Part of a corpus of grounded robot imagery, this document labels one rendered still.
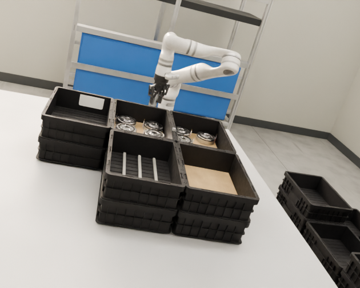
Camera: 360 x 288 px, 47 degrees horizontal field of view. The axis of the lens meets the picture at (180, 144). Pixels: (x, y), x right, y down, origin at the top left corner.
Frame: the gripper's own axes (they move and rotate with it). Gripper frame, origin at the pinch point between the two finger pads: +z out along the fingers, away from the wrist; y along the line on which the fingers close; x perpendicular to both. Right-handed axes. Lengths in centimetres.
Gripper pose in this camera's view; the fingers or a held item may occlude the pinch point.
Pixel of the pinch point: (155, 100)
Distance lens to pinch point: 211.7
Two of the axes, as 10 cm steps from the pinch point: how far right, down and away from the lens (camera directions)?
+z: -2.5, 8.8, 4.0
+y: -6.1, 1.8, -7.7
